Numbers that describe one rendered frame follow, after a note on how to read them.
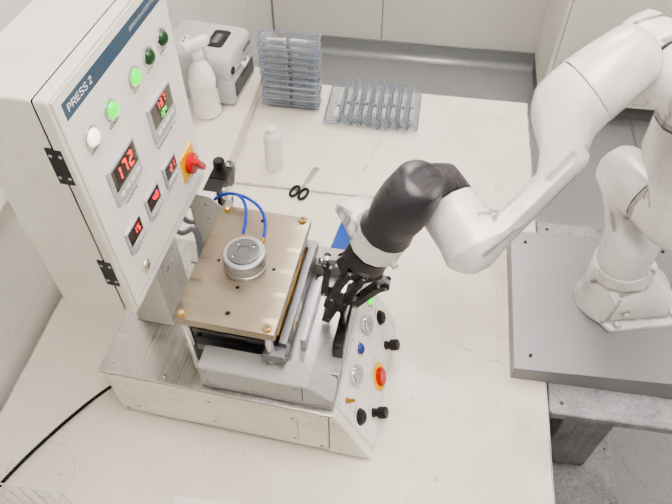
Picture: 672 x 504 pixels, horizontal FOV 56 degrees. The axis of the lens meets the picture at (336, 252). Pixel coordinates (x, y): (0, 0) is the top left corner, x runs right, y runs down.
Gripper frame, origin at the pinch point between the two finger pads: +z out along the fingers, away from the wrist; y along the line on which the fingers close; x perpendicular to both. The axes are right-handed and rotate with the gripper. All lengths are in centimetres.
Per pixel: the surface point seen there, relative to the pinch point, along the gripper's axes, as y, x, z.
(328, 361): 2.8, -8.5, 4.8
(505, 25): 64, 244, 61
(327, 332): 1.3, -2.3, 5.3
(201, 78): -48, 75, 26
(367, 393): 14.8, -6.0, 16.0
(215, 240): -24.9, 4.6, -0.2
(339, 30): -14, 239, 100
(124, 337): -34.9, -9.3, 22.5
